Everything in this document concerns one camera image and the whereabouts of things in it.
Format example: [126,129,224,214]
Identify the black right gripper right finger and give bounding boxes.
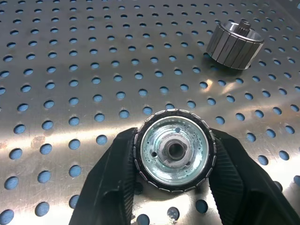
[210,127,300,225]

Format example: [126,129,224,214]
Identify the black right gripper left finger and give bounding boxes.
[68,127,143,225]

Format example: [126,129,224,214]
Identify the metal roller with segmented rim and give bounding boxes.
[205,19,265,70]
[132,108,218,194]

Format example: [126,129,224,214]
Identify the perforated steel tray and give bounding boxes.
[0,0,300,225]

